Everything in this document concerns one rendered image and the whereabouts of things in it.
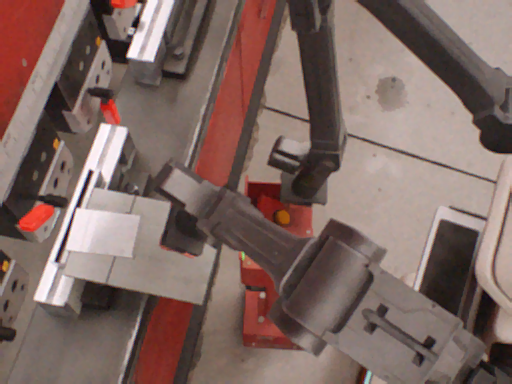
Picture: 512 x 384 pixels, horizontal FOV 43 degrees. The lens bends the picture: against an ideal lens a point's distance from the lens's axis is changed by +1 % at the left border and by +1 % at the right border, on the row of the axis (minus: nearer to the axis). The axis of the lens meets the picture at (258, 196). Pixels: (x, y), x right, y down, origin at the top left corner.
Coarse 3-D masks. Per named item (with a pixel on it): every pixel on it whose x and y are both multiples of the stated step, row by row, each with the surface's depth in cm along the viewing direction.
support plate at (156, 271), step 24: (96, 192) 124; (144, 216) 122; (144, 240) 120; (72, 264) 118; (96, 264) 118; (120, 264) 117; (144, 264) 117; (168, 264) 117; (192, 264) 117; (144, 288) 115; (168, 288) 115; (192, 288) 115
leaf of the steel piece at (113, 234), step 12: (96, 216) 121; (108, 216) 121; (120, 216) 121; (132, 216) 121; (96, 228) 120; (108, 228) 120; (120, 228) 120; (132, 228) 120; (84, 240) 119; (96, 240) 119; (108, 240) 119; (120, 240) 119; (132, 240) 119; (96, 252) 118; (108, 252) 118; (120, 252) 118; (132, 252) 116
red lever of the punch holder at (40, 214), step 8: (40, 200) 95; (48, 200) 94; (56, 200) 94; (64, 200) 94; (40, 208) 90; (48, 208) 91; (64, 208) 95; (32, 216) 88; (40, 216) 89; (48, 216) 91; (24, 224) 87; (32, 224) 87; (40, 224) 89
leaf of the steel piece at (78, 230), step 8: (80, 216) 122; (88, 216) 121; (72, 224) 121; (80, 224) 121; (72, 232) 120; (80, 232) 120; (72, 240) 119; (80, 240) 119; (72, 248) 119; (80, 248) 119
